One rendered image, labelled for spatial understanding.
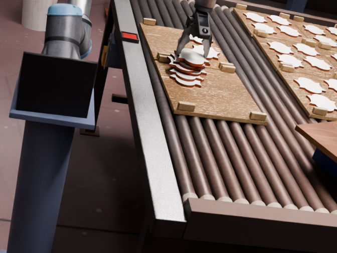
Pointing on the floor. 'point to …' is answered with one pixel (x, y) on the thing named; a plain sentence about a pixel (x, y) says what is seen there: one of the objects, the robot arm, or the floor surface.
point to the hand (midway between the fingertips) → (191, 56)
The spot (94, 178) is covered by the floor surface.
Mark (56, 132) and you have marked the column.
